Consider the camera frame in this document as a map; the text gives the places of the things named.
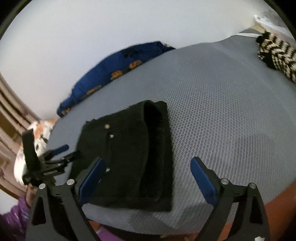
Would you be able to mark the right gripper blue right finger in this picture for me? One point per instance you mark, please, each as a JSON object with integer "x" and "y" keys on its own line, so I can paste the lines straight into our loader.
{"x": 207, "y": 181}

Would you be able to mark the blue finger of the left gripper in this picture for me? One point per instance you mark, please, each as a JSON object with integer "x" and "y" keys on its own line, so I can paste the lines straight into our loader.
{"x": 59, "y": 150}

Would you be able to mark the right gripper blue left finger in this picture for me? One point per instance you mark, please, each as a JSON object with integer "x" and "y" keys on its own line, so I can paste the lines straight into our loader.
{"x": 88, "y": 180}

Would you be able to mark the black pants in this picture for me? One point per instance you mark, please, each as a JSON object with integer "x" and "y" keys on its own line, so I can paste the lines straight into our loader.
{"x": 135, "y": 144}

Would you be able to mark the purple sleeve forearm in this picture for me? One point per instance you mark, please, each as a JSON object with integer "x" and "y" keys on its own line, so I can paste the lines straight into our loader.
{"x": 14, "y": 223}

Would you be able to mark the person's left hand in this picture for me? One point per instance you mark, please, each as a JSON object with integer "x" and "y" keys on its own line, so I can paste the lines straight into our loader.
{"x": 30, "y": 194}

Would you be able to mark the white floral pillow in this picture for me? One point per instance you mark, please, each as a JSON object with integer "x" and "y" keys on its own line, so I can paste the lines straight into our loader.
{"x": 42, "y": 131}

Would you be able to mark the beige curtain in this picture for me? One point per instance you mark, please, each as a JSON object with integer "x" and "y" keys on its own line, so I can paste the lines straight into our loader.
{"x": 15, "y": 119}

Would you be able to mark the grey mesh mattress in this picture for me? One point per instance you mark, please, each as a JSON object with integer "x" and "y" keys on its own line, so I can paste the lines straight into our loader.
{"x": 225, "y": 106}

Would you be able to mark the blue floral blanket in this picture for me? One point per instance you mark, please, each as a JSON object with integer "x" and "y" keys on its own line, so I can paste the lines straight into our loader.
{"x": 110, "y": 68}

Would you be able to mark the black white knitted cloth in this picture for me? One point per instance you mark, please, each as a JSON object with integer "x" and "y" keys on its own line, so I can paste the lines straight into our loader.
{"x": 277, "y": 54}

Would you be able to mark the white dotted cloth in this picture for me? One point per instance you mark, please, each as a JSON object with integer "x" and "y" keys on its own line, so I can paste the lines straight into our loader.
{"x": 272, "y": 22}

